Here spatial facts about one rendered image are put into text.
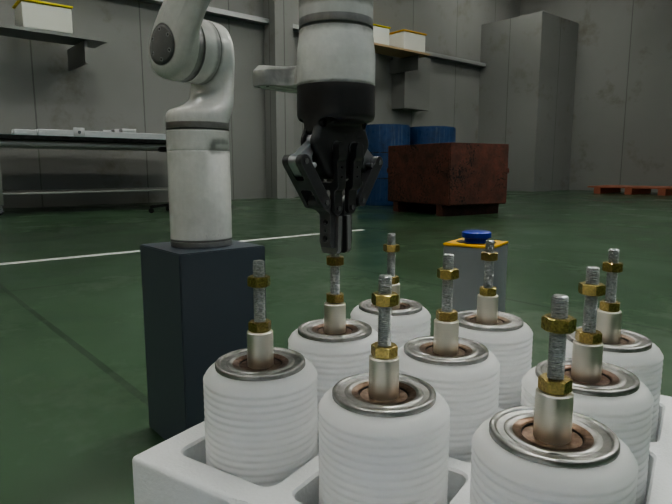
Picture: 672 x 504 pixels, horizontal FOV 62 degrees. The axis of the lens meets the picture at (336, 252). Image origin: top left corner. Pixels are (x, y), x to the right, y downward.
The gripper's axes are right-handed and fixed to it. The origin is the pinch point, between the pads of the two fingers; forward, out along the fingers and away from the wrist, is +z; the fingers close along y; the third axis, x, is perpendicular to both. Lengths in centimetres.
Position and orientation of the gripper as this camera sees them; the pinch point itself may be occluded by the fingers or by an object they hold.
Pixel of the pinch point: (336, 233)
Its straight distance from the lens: 55.8
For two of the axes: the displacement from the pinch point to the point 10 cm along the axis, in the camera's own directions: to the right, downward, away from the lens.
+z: 0.0, 9.9, 1.5
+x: -7.7, -0.9, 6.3
